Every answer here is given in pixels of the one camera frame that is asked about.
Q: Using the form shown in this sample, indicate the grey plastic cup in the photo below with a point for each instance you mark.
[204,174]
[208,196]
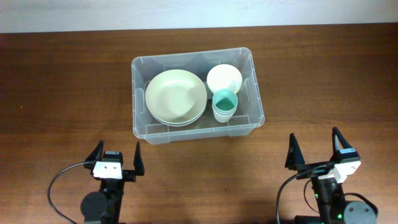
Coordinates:
[223,112]

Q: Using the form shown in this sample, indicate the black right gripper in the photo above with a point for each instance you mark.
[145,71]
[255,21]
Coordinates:
[295,157]

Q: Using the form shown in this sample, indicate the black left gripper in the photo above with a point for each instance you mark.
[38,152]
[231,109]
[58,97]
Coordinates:
[130,175]

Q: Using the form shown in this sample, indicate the beige plate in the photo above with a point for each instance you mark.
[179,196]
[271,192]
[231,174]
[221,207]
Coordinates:
[175,96]

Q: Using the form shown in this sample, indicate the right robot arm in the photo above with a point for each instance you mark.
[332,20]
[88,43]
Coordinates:
[327,183]

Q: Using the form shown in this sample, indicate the green plastic cup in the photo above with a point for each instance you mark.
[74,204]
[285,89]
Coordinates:
[225,101]

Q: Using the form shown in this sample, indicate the cream plastic cup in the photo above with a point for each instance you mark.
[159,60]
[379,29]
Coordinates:
[222,119]

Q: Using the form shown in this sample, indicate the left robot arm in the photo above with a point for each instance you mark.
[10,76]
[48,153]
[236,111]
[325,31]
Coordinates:
[104,205]

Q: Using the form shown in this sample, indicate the cream plate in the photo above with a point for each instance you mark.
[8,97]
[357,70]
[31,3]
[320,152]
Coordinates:
[180,124]

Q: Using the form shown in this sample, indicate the white small bowl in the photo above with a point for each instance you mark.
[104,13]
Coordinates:
[224,76]

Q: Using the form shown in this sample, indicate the clear plastic storage bin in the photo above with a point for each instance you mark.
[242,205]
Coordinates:
[248,116]

